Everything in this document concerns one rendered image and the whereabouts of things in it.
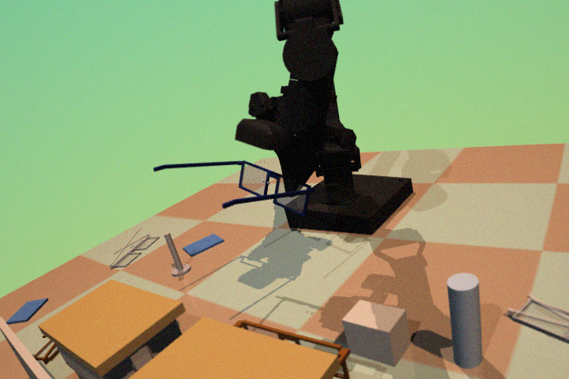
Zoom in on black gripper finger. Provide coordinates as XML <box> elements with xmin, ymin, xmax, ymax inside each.
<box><xmin>301</xmin><ymin>148</ymin><xmax>331</xmax><ymax>183</ymax></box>
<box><xmin>274</xmin><ymin>149</ymin><xmax>312</xmax><ymax>193</ymax></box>

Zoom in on blue flat slab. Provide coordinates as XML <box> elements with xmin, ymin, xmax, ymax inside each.
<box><xmin>183</xmin><ymin>233</ymin><xmax>224</xmax><ymax>257</ymax></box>
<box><xmin>6</xmin><ymin>298</ymin><xmax>48</xmax><ymax>325</ymax></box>

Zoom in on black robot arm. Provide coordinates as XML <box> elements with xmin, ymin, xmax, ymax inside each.
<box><xmin>248</xmin><ymin>0</ymin><xmax>361</xmax><ymax>206</ymax></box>

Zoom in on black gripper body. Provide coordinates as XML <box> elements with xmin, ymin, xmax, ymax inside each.
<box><xmin>235</xmin><ymin>79</ymin><xmax>356</xmax><ymax>151</ymax></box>

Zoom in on navy rectangular glasses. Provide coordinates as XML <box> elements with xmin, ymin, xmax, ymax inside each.
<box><xmin>153</xmin><ymin>160</ymin><xmax>315</xmax><ymax>217</ymax></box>

